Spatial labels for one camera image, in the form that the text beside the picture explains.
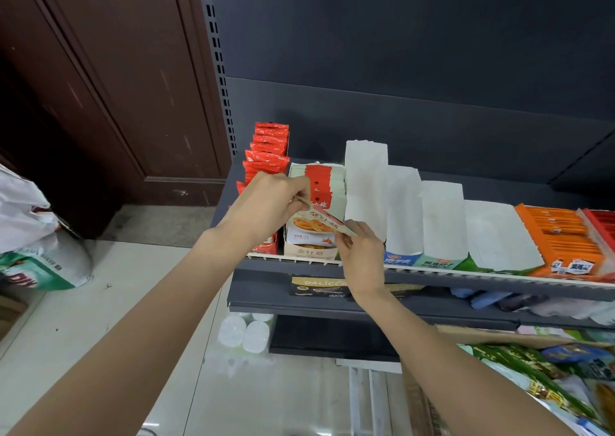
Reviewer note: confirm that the person's left hand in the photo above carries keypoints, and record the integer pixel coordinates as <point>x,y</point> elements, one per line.
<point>257,210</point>

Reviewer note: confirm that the person's right hand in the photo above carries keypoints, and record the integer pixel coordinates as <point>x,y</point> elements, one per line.
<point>363,263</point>

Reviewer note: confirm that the person's right thumb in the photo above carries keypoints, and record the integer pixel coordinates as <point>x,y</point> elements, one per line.
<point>343,246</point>

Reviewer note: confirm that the person's left thumb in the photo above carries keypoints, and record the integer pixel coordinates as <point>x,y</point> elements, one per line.
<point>294,208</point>

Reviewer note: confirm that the white red biscuit packet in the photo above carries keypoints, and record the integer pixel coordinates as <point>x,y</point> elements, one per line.
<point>326,217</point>

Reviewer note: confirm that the person's left forearm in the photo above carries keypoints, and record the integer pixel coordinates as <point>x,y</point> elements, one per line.
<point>129,344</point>

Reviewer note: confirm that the person's right forearm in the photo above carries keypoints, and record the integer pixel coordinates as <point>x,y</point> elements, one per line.
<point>447,368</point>

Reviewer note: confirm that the row of white biscuit packs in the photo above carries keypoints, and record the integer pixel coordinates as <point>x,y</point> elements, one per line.
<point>324,186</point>

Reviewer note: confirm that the black gold flat box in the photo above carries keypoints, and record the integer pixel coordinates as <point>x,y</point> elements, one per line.
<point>317,287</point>

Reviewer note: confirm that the row of red snack packets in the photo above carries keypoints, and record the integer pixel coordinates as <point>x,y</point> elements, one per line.
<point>269,150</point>

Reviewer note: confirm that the tall white carton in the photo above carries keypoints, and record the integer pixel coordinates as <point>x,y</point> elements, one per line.
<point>366,186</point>

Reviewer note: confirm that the white carton blue front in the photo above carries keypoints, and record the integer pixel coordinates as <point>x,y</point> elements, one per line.
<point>404,210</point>

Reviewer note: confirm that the pack of white paper rolls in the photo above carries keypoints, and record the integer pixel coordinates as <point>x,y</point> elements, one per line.
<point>245,335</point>

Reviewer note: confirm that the blue snack packet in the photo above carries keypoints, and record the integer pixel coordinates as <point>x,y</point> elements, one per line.
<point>480,298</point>

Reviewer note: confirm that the white metal rack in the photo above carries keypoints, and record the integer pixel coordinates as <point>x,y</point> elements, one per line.
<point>367,397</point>

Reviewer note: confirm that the dark grey shelving unit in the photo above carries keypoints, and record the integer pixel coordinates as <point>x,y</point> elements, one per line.
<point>432,90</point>

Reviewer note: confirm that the dark snack packet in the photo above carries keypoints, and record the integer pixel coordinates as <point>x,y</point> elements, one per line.
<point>521,301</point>

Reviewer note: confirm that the orange snack display box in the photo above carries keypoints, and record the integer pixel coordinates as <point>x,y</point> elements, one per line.
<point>557,239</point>

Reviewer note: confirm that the dark brown wooden door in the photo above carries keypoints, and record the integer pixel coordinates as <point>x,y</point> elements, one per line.
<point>110,80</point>

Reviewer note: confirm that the white snack packet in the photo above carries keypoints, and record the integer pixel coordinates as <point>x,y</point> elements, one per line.
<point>571,310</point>

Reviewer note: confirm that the pile of green snack bags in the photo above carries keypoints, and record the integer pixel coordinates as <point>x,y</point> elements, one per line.
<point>543,378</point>

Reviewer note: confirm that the green white printed bag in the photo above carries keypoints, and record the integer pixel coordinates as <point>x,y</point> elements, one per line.
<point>48,267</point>

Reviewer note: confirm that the red snack display box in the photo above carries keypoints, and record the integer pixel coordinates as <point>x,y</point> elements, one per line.
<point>603,224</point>

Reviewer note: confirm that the white plastic bag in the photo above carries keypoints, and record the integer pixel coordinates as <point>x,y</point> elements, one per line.
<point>21,210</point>

